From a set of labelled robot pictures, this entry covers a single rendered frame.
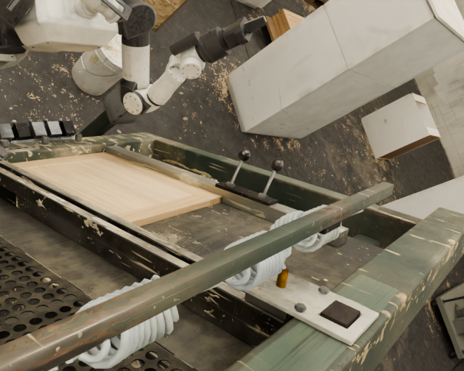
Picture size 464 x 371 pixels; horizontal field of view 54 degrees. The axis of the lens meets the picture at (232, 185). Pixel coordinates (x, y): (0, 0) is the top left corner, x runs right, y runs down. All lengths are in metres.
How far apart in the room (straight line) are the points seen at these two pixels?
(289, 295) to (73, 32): 0.95
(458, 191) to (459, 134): 4.65
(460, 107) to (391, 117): 3.27
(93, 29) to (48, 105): 1.54
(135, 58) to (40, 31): 0.34
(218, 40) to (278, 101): 2.37
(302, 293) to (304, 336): 0.10
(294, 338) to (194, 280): 0.26
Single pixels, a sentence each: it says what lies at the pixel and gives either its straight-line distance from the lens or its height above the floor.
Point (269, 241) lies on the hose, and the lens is 0.49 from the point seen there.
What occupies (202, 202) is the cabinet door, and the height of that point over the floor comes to 1.34.
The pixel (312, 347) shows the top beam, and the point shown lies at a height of 1.85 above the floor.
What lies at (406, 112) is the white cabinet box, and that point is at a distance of 6.07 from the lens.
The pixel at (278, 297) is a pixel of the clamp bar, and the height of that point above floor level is 1.79.
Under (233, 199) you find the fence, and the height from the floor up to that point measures 1.37.
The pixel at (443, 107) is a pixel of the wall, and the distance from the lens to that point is 9.35.
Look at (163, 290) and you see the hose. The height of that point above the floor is 1.92.
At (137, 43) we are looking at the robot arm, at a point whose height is 1.28.
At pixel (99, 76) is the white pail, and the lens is 2.92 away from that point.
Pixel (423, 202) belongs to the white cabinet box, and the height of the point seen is 0.75.
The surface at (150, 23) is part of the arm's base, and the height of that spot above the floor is 1.35.
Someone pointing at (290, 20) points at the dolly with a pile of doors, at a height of 0.30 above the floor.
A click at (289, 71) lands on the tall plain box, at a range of 3.72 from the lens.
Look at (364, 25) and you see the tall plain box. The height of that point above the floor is 1.30.
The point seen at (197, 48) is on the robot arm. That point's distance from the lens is 1.43.
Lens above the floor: 2.22
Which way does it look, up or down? 38 degrees down
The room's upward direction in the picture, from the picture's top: 63 degrees clockwise
